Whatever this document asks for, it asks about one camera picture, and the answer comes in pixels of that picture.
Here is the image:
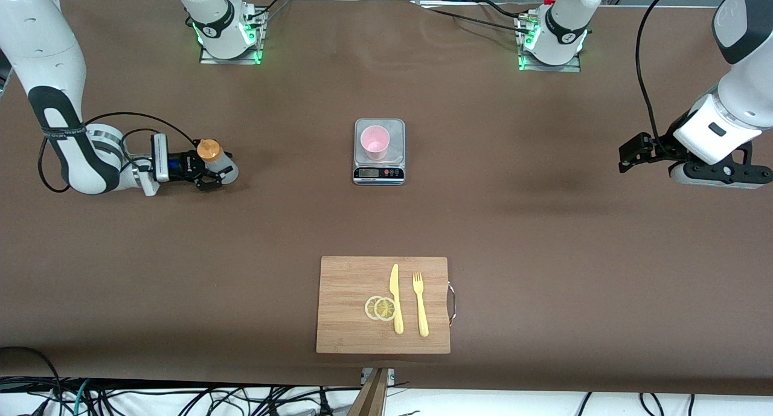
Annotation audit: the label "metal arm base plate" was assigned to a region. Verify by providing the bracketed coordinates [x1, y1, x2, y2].
[518, 18, 582, 73]
[199, 5, 265, 65]

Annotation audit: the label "teal floor cable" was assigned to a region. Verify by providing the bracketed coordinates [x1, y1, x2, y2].
[71, 379, 92, 416]

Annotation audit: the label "wooden post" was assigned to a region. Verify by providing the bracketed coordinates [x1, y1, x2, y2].
[347, 368, 390, 416]

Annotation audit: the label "pink plastic cup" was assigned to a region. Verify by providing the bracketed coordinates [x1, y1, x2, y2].
[360, 125, 391, 161]

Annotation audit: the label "wooden cutting board metal handle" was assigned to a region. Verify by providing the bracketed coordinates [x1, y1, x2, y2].
[316, 256, 457, 354]

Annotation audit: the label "tangled black floor cables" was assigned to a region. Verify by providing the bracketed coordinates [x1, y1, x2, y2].
[91, 383, 363, 416]

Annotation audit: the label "yellow plastic knife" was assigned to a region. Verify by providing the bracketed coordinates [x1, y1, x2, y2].
[389, 263, 404, 335]

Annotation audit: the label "translucent squeeze bottle orange cap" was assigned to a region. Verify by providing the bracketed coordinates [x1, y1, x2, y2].
[197, 139, 240, 185]

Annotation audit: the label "black looped floor cable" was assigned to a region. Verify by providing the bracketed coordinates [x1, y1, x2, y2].
[0, 345, 64, 416]

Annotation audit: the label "black cable on table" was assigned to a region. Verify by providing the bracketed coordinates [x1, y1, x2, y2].
[411, 0, 535, 36]

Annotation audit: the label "silver digital kitchen scale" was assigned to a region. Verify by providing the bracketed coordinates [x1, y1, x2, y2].
[353, 118, 406, 186]

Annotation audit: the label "yellow plastic fork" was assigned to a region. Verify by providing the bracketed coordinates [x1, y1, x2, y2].
[412, 271, 429, 338]

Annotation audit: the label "brown table cover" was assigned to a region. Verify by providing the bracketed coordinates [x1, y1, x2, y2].
[0, 0, 773, 397]

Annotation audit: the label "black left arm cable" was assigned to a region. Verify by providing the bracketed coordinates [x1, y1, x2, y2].
[635, 0, 690, 157]

